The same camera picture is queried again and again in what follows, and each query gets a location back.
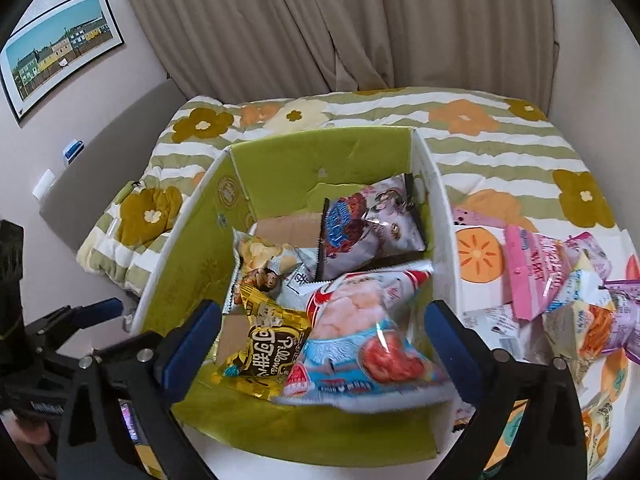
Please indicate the beige curtain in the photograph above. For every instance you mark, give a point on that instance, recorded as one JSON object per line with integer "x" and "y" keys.
{"x": 300, "y": 25}

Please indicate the yellow snack packet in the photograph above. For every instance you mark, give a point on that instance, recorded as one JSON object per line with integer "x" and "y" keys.
{"x": 265, "y": 355}

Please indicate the grey purple snack packet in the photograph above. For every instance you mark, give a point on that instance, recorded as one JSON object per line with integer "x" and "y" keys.
{"x": 370, "y": 230}

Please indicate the lilac snack packet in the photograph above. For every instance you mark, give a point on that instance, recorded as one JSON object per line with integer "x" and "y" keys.
{"x": 595, "y": 252}

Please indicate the framed wall poster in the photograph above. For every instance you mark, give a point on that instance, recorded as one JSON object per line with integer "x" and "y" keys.
{"x": 55, "y": 55}

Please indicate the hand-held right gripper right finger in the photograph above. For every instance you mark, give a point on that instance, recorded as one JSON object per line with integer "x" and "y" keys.
{"x": 450, "y": 355}

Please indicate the large red white blue packet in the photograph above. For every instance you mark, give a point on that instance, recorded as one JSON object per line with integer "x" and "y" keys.
{"x": 360, "y": 330}

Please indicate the pink white candy packet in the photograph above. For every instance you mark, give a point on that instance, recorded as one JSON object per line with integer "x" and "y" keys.
{"x": 537, "y": 270}

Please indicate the white potato chip packet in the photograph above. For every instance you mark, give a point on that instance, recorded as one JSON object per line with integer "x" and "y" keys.
{"x": 270, "y": 265}

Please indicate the person's left hand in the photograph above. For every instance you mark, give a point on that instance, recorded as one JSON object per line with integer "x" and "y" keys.
{"x": 27, "y": 432}

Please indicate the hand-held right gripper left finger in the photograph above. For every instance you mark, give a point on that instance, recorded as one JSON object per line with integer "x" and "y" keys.
{"x": 192, "y": 355}

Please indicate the white printed packet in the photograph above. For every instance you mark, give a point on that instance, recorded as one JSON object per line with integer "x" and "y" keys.
{"x": 490, "y": 327}

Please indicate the white wall socket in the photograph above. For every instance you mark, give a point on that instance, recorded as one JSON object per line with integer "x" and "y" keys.
{"x": 42, "y": 184}

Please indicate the blue white small box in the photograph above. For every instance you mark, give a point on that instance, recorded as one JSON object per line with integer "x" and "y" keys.
{"x": 73, "y": 150}

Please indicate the grey headboard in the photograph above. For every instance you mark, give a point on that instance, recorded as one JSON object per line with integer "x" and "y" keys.
{"x": 100, "y": 160}

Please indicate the white orange snack packet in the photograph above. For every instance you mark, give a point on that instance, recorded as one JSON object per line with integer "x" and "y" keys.
{"x": 580, "y": 330}

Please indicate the floral striped blanket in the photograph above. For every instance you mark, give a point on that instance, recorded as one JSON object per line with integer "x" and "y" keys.
{"x": 500, "y": 160}

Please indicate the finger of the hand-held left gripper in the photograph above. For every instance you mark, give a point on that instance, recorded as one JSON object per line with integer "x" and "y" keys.
{"x": 100, "y": 308}

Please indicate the green cardboard box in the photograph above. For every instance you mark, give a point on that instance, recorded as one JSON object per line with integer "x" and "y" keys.
{"x": 300, "y": 160}

